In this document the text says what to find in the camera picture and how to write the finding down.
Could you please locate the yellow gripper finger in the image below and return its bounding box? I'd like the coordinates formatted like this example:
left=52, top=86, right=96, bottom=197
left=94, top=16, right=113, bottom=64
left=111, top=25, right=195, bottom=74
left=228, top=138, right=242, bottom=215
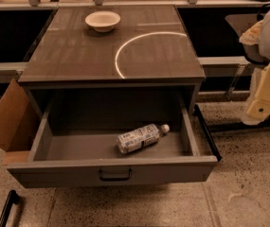
left=241, top=63, right=270, bottom=124

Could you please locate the black side rail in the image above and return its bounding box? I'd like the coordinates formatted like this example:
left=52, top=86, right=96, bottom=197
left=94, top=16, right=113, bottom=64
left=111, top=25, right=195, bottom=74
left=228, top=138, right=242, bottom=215
left=194, top=104, right=223, bottom=162

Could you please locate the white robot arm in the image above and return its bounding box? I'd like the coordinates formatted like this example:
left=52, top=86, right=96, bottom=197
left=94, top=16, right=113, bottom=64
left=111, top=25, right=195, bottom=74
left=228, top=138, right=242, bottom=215
left=240, top=10, right=270, bottom=125

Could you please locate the grey open drawer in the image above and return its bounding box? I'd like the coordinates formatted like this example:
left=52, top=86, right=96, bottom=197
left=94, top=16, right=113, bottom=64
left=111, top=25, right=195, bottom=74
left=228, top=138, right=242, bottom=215
left=7, top=91, right=218, bottom=188

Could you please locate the black table frame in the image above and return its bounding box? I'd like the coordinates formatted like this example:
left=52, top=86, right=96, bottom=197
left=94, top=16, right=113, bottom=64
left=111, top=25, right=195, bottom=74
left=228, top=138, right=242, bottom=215
left=207, top=116, right=270, bottom=132

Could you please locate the white paper bowl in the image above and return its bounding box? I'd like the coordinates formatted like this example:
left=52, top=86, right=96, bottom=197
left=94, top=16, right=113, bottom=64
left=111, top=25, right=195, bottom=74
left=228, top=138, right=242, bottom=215
left=85, top=11, right=120, bottom=33

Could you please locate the brown cardboard box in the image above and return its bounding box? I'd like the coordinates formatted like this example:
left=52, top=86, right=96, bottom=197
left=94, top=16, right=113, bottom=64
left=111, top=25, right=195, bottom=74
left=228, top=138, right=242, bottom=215
left=0, top=79, right=40, bottom=165

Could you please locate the grey cabinet counter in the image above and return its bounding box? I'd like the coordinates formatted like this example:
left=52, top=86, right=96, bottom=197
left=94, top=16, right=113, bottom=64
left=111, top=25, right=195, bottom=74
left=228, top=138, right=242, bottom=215
left=19, top=6, right=205, bottom=111

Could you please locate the black drawer handle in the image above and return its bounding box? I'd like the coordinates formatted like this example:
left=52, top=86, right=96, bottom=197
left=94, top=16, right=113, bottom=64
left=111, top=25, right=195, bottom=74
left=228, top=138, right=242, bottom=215
left=99, top=169, right=133, bottom=182

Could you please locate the plastic water bottle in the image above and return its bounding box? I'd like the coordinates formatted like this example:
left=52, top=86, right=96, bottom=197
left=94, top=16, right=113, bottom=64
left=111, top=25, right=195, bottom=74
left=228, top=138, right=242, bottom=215
left=117, top=124, right=170, bottom=154

